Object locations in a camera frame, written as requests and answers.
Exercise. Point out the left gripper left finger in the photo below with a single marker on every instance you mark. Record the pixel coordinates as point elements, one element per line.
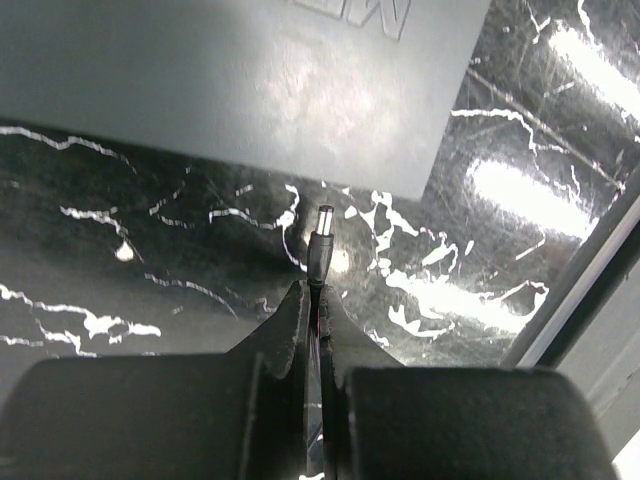
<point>233,415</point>

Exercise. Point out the black marble pattern mat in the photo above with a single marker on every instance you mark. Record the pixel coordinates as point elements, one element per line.
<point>108,248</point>

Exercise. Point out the aluminium front rail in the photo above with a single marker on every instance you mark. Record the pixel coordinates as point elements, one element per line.
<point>588,327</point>

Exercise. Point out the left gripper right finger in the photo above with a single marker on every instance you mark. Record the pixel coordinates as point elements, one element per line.
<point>384,420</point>

